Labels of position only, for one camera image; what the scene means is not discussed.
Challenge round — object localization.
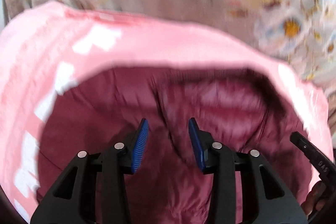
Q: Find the maroon puffer jacket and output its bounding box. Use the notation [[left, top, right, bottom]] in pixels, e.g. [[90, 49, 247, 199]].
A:
[[37, 67, 312, 223]]

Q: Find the right hand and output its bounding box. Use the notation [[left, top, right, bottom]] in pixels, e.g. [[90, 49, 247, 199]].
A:
[[301, 181, 326, 217]]

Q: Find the pink bow-print blanket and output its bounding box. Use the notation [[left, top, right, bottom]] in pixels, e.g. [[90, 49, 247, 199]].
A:
[[1, 2, 333, 218]]

